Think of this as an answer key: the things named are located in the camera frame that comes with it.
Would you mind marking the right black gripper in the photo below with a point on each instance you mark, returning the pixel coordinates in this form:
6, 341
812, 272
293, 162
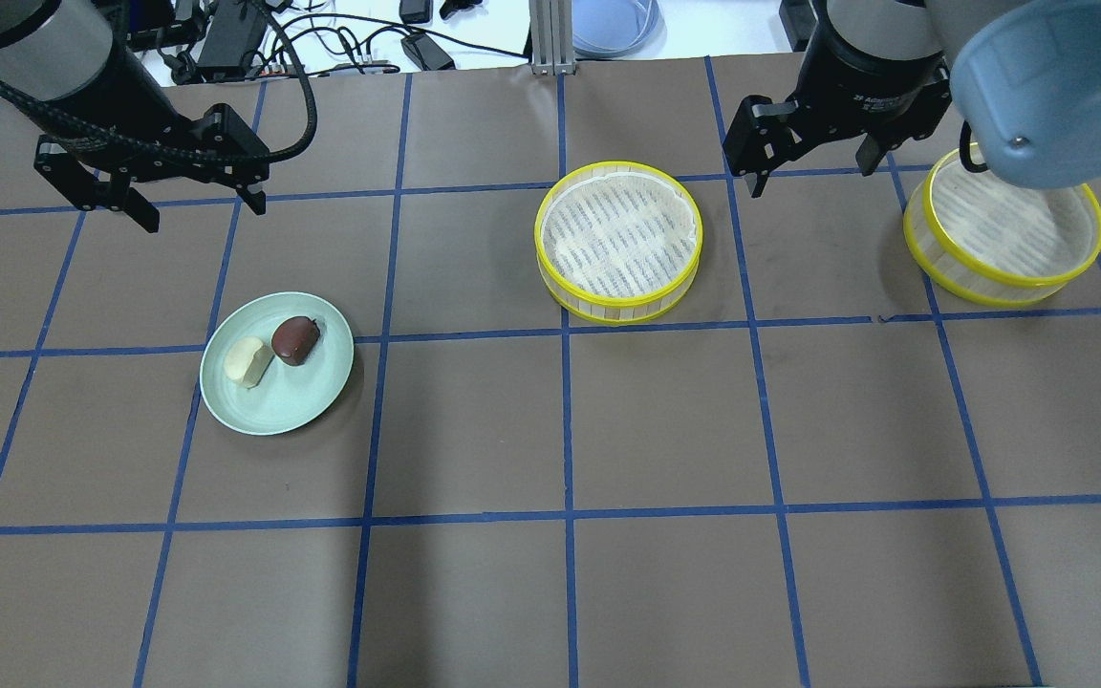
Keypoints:
864, 59

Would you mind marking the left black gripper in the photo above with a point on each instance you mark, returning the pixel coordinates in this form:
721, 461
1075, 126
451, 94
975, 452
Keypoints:
123, 107

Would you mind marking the white steamed bun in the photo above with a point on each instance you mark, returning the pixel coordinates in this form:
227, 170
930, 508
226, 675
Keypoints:
247, 361

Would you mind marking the yellow bamboo steamer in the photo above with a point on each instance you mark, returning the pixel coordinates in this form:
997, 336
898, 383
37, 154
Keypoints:
996, 244
618, 242

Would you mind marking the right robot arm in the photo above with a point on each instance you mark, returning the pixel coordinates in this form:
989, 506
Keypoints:
1024, 75

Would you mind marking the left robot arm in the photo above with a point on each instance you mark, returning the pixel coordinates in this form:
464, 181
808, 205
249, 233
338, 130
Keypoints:
65, 55

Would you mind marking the brown steamed bun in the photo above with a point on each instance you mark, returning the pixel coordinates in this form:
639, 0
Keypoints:
294, 339

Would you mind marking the black power adapter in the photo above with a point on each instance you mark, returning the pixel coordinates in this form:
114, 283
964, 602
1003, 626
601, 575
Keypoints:
234, 33

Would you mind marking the mint green plate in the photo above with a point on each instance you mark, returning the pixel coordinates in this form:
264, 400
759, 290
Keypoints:
285, 397

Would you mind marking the blue plate on desk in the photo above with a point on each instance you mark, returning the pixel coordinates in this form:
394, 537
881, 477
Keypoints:
611, 29

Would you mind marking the aluminium frame post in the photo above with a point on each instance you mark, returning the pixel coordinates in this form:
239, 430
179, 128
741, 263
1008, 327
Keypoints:
550, 37

